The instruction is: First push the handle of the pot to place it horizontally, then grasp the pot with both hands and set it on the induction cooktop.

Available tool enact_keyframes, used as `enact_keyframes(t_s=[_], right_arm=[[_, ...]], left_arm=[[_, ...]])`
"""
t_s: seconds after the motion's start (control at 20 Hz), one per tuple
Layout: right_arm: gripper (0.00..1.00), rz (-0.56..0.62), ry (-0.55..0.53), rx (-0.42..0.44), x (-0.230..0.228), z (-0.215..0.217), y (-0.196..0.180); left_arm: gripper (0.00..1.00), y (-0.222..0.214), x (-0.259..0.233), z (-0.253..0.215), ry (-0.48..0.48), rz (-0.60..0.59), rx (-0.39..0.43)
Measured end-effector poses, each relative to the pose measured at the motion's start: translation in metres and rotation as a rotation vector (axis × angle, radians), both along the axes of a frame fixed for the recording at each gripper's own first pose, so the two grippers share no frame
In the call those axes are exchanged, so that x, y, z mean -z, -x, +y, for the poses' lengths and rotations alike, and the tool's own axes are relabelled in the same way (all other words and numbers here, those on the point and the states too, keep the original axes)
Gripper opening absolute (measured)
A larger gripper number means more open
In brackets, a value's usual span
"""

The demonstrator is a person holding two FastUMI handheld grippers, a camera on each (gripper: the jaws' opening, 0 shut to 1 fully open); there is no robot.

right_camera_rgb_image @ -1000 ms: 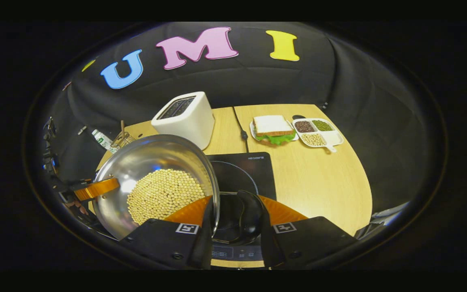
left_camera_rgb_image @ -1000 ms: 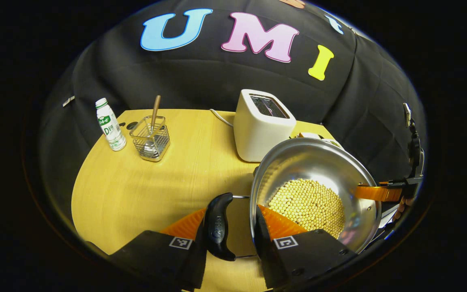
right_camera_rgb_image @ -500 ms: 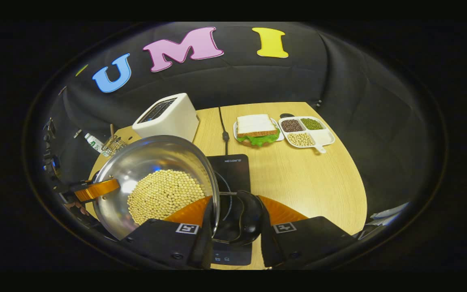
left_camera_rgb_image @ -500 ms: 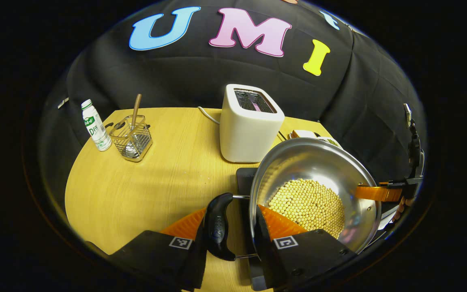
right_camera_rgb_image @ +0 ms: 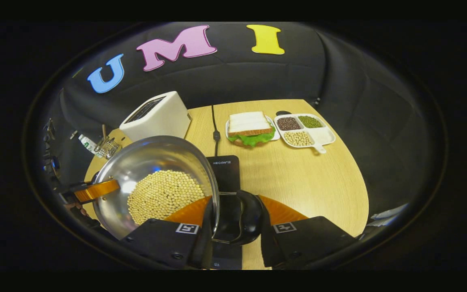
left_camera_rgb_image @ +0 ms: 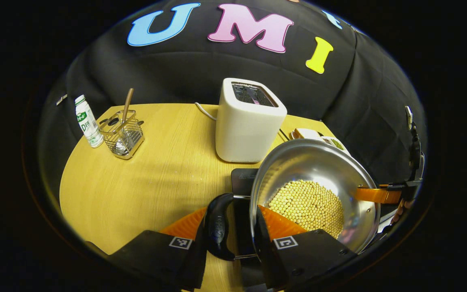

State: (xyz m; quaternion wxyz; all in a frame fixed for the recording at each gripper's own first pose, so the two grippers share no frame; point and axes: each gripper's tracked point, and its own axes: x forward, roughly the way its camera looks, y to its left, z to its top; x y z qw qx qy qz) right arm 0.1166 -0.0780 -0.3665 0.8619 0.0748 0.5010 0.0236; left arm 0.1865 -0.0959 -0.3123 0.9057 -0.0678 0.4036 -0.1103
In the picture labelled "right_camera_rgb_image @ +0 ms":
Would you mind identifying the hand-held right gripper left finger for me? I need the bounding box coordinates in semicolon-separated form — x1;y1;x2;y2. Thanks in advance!
121;195;214;270

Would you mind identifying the white divided tray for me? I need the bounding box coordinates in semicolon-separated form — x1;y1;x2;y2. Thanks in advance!
274;114;336;155

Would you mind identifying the sandwich with lettuce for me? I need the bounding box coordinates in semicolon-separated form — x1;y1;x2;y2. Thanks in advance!
227;111;276;148

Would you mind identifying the black power cable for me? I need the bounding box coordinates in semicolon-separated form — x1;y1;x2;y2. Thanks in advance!
210;105;221;157

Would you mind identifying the metal wire basket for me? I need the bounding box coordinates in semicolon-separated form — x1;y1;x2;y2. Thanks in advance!
96;136;122;159

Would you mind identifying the white toaster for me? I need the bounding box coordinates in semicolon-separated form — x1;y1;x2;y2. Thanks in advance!
119;91;192;142

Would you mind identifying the pile of yellow soybeans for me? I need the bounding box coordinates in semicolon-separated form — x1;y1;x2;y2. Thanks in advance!
127;170;206;225

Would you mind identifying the portion of green mung beans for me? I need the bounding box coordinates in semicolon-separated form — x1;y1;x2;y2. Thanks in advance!
298;115;323;129

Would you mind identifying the stainless steel pot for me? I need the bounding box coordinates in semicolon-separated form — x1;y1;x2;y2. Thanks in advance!
92;135;264;246

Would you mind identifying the black induction cooktop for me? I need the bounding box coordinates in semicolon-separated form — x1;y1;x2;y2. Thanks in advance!
206;155;243;270

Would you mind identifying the small portion of soybeans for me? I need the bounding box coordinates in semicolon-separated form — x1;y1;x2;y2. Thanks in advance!
283;131;314;146

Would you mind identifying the white drink bottle green label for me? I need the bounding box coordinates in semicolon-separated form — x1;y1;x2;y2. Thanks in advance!
78;134;98;155

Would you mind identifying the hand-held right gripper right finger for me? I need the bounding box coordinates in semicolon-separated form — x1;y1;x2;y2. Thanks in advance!
258;195;358;270

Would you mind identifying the white sandwich plate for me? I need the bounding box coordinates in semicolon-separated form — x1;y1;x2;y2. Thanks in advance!
225;116;281;142

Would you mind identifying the black backdrop cloth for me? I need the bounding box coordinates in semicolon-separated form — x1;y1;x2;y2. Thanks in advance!
27;22;447;244

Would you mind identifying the portion of red beans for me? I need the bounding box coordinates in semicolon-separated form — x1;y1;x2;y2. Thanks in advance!
277;117;302;131

